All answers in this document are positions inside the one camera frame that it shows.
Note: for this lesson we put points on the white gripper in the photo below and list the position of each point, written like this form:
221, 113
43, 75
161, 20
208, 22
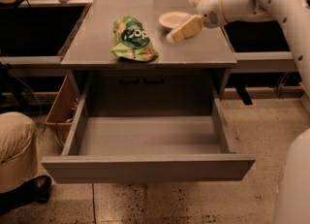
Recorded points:
209, 11

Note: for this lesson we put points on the green rice chip bag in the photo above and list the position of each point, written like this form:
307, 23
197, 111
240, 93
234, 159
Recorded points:
131, 41

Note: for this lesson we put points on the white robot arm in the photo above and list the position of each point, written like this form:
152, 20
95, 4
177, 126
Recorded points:
292, 204

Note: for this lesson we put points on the grey cabinet with counter top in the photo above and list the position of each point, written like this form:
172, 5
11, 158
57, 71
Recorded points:
183, 80

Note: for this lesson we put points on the open grey top drawer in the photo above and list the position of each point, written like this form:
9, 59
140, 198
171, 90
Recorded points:
158, 128

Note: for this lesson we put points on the white paper bowl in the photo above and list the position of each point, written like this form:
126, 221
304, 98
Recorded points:
171, 20

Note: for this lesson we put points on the wooden box beside cabinet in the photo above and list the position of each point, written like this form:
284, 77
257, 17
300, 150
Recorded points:
62, 112

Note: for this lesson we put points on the beige trouser leg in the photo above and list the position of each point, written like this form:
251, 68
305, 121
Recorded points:
18, 153

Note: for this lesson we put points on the black leather shoe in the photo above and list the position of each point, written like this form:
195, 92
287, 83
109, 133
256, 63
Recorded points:
33, 190

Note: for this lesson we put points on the grey metal rail frame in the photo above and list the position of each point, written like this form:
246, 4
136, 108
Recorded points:
32, 61

